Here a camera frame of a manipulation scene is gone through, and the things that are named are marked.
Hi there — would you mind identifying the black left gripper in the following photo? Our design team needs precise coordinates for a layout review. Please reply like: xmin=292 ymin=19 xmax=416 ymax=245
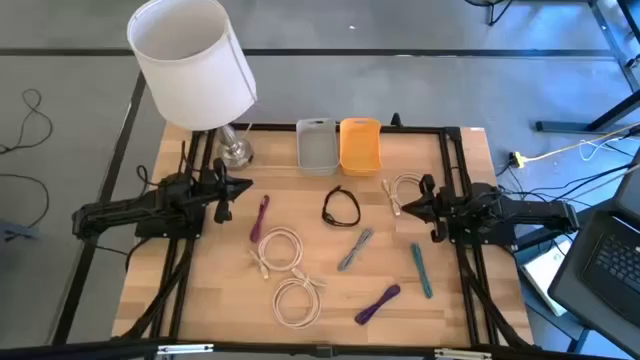
xmin=199 ymin=157 xmax=254 ymax=225

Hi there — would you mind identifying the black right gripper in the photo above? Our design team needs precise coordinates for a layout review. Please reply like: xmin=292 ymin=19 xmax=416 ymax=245
xmin=400 ymin=173 xmax=454 ymax=245

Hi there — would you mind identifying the black thin floor cable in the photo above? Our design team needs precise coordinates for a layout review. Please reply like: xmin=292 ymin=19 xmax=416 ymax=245
xmin=0 ymin=88 xmax=54 ymax=155
xmin=0 ymin=173 xmax=51 ymax=229

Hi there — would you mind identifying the white shade chrome table lamp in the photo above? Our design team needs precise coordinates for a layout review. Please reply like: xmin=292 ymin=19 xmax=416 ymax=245
xmin=126 ymin=0 xmax=259 ymax=171

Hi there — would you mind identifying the black open laptop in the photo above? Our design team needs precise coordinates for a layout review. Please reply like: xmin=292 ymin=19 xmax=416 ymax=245
xmin=547 ymin=149 xmax=640 ymax=357

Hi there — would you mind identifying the black metal desk frame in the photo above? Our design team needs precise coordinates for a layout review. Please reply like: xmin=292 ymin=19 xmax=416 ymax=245
xmin=534 ymin=0 xmax=640 ymax=134

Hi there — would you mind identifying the yellow extension cord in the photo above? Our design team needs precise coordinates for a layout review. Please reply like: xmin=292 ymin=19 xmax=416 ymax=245
xmin=508 ymin=122 xmax=640 ymax=170

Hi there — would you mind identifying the silver metal frame bracket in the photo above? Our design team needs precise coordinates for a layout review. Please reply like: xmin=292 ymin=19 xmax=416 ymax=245
xmin=433 ymin=348 xmax=494 ymax=360
xmin=156 ymin=343 xmax=215 ymax=356

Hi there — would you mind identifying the black aluminium rig frame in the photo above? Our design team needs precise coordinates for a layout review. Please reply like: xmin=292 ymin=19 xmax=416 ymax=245
xmin=0 ymin=122 xmax=640 ymax=360

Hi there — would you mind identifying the magenta cable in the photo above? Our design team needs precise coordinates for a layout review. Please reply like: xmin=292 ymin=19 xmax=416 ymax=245
xmin=249 ymin=194 xmax=271 ymax=244

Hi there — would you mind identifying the white USB cable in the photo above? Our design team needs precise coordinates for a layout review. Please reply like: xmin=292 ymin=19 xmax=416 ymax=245
xmin=248 ymin=227 xmax=305 ymax=280
xmin=271 ymin=267 xmax=327 ymax=330
xmin=382 ymin=172 xmax=426 ymax=217

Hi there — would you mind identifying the grey plastic bin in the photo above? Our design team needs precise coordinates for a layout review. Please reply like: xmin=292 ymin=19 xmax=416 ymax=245
xmin=295 ymin=118 xmax=341 ymax=177

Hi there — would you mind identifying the black USB cable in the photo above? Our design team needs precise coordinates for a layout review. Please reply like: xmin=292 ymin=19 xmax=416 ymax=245
xmin=321 ymin=185 xmax=362 ymax=228

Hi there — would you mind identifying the orange plastic bin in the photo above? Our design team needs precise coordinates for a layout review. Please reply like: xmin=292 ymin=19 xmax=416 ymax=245
xmin=338 ymin=117 xmax=384 ymax=178

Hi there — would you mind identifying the white flat box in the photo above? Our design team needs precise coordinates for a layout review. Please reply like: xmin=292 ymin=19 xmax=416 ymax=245
xmin=519 ymin=238 xmax=574 ymax=317

